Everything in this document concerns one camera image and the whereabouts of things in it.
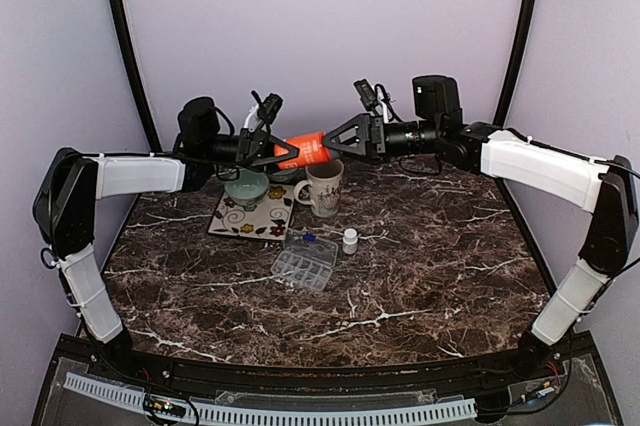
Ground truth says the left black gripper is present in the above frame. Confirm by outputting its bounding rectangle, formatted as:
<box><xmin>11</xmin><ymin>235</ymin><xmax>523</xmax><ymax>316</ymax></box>
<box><xmin>203</xmin><ymin>128</ymin><xmax>306</xmax><ymax>174</ymax></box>

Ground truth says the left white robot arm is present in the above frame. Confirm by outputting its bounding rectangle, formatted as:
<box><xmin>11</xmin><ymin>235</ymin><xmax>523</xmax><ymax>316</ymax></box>
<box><xmin>33</xmin><ymin>94</ymin><xmax>300</xmax><ymax>344</ymax></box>

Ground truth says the floral rectangular ceramic plate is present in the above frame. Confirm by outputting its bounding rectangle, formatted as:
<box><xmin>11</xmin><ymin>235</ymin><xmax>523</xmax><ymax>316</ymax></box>
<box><xmin>208</xmin><ymin>184</ymin><xmax>294</xmax><ymax>241</ymax></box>

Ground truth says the clear plastic pill organizer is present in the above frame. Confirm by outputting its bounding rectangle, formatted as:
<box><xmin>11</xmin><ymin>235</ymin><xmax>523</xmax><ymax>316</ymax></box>
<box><xmin>271</xmin><ymin>229</ymin><xmax>338</xmax><ymax>292</ymax></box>

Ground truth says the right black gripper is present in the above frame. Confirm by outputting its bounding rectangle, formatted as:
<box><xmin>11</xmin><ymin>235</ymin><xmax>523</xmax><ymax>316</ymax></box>
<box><xmin>323</xmin><ymin>112</ymin><xmax>443</xmax><ymax>165</ymax></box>

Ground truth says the right black frame post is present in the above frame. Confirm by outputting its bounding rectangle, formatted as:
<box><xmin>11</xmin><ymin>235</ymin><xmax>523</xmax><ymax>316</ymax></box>
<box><xmin>493</xmin><ymin>0</ymin><xmax>536</xmax><ymax>126</ymax></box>

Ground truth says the small white pill bottle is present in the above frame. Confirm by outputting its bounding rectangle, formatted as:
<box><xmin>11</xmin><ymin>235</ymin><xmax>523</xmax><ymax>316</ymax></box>
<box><xmin>342</xmin><ymin>228</ymin><xmax>358</xmax><ymax>255</ymax></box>

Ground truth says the left black frame post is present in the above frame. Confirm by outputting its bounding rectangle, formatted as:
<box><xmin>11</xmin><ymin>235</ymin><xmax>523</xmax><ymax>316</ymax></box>
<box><xmin>108</xmin><ymin>0</ymin><xmax>162</xmax><ymax>153</ymax></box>

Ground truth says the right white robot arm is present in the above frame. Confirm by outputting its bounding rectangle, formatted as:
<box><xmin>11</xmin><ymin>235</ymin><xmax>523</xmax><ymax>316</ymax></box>
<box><xmin>323</xmin><ymin>75</ymin><xmax>639</xmax><ymax>380</ymax></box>

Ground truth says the black front rail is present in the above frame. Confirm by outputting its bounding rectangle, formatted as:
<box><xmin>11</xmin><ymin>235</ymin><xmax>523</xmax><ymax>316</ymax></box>
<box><xmin>84</xmin><ymin>346</ymin><xmax>553</xmax><ymax>397</ymax></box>

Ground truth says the black frame post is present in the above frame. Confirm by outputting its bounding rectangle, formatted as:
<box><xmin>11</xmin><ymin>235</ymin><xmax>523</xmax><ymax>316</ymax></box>
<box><xmin>493</xmin><ymin>0</ymin><xmax>536</xmax><ymax>126</ymax></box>
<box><xmin>108</xmin><ymin>0</ymin><xmax>162</xmax><ymax>153</ymax></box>

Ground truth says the light green ceramic bowl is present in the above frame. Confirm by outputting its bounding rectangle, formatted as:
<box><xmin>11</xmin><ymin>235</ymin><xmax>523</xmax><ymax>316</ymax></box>
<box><xmin>224</xmin><ymin>169</ymin><xmax>269</xmax><ymax>209</ymax></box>

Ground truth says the white slotted cable duct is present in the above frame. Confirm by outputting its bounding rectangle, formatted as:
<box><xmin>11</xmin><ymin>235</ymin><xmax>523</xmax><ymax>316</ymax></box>
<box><xmin>63</xmin><ymin>371</ymin><xmax>477</xmax><ymax>426</ymax></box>

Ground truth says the orange pill bottle grey cap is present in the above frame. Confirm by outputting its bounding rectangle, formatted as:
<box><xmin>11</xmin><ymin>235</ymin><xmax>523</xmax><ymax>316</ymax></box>
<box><xmin>277</xmin><ymin>132</ymin><xmax>339</xmax><ymax>170</ymax></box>

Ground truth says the cream ceramic mug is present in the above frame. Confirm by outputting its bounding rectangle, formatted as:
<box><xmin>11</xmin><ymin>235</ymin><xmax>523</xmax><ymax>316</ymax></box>
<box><xmin>293</xmin><ymin>159</ymin><xmax>344</xmax><ymax>218</ymax></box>

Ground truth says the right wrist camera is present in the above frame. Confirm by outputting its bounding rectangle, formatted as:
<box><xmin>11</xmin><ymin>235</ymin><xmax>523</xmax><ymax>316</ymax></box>
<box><xmin>353</xmin><ymin>79</ymin><xmax>398</xmax><ymax>123</ymax></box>

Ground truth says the blue striped ceramic bowl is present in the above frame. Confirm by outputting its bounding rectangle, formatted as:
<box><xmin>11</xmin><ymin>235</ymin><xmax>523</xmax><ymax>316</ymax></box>
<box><xmin>268</xmin><ymin>168</ymin><xmax>299</xmax><ymax>183</ymax></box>

